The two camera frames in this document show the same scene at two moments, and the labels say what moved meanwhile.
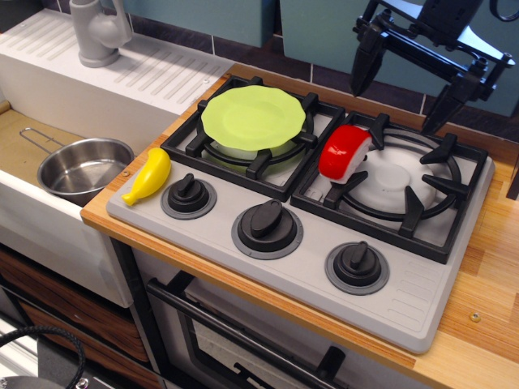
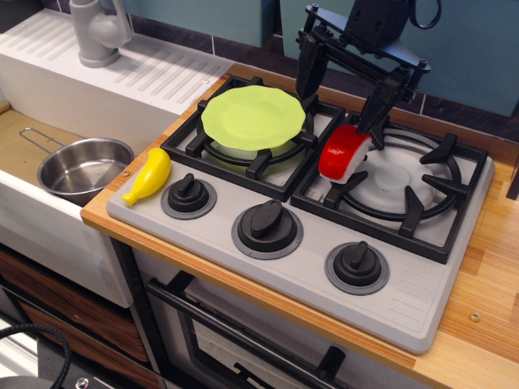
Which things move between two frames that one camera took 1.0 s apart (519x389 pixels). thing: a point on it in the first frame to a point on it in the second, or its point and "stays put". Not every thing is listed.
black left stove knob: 189,199 stays put
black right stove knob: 358,268 stays put
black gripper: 441,40 to 368,42
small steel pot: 82,168 stays put
